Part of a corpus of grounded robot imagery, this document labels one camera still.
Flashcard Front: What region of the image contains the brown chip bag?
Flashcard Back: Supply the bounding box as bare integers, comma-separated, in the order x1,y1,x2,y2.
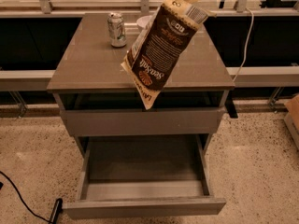
121,0,208,110

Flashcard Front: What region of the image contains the grey top drawer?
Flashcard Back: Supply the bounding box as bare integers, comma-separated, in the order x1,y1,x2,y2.
61,108,225,136

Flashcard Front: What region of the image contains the grey drawer cabinet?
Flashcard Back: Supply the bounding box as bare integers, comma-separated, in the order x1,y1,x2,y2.
48,14,235,151

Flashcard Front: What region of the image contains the open grey middle drawer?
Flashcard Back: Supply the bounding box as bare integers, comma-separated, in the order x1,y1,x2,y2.
64,134,226,219

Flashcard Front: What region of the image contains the white ceramic bowl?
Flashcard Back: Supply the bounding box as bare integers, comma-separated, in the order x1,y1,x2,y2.
136,15,152,32

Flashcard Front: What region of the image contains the green soda can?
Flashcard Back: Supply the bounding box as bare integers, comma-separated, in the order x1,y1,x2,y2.
107,12,126,48

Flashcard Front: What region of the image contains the cardboard box at right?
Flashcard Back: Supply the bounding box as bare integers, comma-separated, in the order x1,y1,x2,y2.
284,94,299,149

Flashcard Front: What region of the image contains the black floor plug block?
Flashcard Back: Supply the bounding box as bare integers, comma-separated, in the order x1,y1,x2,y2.
49,198,63,224

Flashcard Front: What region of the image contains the white hanging cable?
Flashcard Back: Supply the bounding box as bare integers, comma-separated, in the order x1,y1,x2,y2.
232,7,255,83

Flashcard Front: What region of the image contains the black floor cable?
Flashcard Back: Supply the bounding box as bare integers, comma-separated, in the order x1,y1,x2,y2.
0,170,52,224

